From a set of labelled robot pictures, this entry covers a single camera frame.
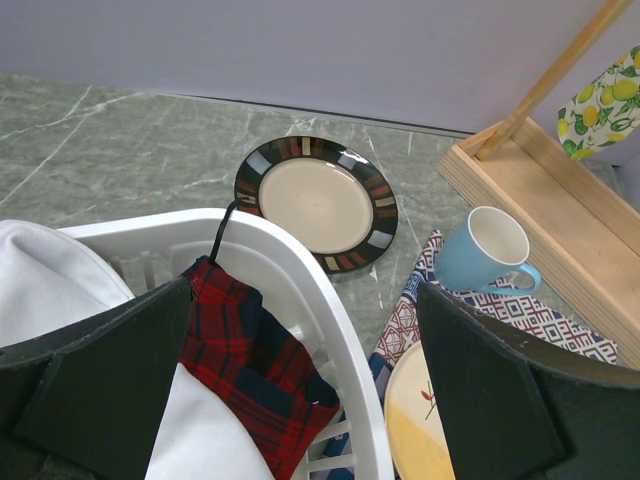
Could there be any lemon print cloth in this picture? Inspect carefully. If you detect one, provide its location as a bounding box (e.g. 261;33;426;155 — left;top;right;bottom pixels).
557;46;639;161

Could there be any cream and yellow plate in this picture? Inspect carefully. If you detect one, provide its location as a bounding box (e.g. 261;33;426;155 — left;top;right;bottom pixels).
384;342;455;480

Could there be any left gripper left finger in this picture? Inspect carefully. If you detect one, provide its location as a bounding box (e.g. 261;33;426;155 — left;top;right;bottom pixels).
1;278;194;479

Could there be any dark rimmed striped plate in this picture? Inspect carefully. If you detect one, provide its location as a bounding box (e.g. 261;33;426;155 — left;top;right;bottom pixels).
234;136;399;274

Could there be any blue ceramic mug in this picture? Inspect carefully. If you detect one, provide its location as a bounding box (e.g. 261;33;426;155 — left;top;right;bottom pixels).
434;206;542;296

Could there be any patterned blue placemat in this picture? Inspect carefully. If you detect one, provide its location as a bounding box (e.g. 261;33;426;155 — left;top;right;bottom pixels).
369;232;614;395

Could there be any white plastic laundry basket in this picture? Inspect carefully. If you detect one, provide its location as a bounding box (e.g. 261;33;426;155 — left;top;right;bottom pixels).
62;208;394;479

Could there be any wooden clothes rack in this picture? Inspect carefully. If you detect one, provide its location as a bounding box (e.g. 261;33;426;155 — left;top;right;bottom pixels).
438;1;639;368

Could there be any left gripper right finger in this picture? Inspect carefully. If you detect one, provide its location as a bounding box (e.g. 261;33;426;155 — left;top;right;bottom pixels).
417;283;639;479

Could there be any red plaid garment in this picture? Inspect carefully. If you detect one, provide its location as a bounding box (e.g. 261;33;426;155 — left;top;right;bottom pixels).
177;199;341;480

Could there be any white cloth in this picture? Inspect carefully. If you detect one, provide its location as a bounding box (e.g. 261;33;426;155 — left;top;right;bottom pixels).
1;220;272;479

